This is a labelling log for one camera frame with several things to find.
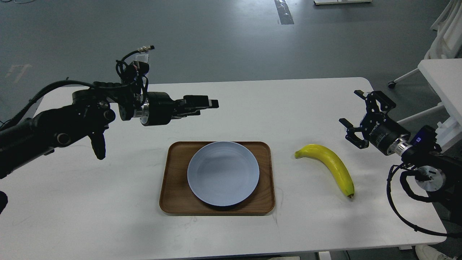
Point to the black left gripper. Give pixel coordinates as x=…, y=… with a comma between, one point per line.
x=160, y=109

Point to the white shoe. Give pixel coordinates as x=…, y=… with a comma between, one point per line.
x=425, y=252

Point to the white side table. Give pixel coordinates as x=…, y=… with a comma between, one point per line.
x=445, y=77

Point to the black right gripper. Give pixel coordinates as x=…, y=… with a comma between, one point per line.
x=376, y=127

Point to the light blue plate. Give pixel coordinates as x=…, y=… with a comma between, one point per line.
x=223, y=173

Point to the white rolling rack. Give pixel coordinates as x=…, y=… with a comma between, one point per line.
x=447, y=43

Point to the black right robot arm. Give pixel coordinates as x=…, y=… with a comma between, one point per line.
x=433, y=177

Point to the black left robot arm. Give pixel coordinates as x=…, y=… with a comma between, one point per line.
x=89, y=115

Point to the yellow banana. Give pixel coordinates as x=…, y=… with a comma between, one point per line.
x=336, y=166

